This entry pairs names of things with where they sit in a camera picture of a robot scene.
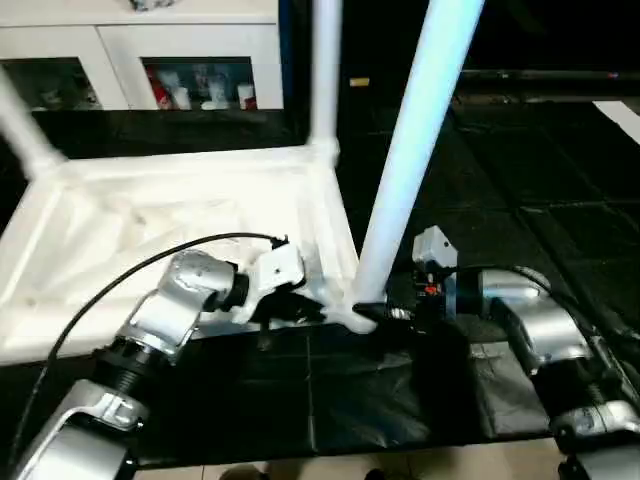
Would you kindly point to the small yellow label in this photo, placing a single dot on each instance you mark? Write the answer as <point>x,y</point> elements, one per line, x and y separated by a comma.
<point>359,82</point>

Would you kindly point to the red white package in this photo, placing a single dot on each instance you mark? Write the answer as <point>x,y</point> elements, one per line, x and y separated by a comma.
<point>159,90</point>

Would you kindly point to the dark left robot foot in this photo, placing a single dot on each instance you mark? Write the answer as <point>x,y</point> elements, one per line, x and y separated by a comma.
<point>242,472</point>

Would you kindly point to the white plastic table leg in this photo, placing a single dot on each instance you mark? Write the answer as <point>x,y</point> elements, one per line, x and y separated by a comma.
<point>25,130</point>
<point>420,150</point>
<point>325,75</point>

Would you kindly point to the black television screen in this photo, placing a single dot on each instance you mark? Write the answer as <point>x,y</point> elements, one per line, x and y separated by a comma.
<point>550,35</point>

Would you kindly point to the black work mat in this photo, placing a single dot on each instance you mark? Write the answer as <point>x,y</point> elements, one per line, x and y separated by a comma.
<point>500,225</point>

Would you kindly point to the dark blue black cabinet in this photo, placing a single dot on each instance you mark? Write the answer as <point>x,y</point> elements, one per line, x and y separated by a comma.
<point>375,40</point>

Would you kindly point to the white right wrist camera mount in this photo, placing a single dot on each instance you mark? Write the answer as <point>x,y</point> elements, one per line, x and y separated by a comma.
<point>435,250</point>

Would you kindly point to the dark right robot foot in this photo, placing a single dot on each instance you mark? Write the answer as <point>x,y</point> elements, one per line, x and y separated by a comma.
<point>374,475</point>

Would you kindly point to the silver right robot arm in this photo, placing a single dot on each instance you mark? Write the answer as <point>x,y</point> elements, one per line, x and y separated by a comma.
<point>545,320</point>

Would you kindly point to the dark robot foot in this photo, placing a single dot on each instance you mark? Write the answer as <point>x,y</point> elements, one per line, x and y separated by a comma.
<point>242,472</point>
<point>374,475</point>

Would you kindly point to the white plastic table top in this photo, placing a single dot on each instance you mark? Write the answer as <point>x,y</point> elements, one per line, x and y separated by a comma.
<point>150,190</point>

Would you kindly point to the white glass-door cabinet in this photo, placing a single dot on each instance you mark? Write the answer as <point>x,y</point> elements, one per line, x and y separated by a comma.
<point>75,40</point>

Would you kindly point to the black grey bundle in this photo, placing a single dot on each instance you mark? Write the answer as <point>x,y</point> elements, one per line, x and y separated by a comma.
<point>152,4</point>

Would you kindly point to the white board strip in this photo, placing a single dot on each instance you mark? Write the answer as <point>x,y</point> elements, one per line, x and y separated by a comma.
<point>620,117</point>

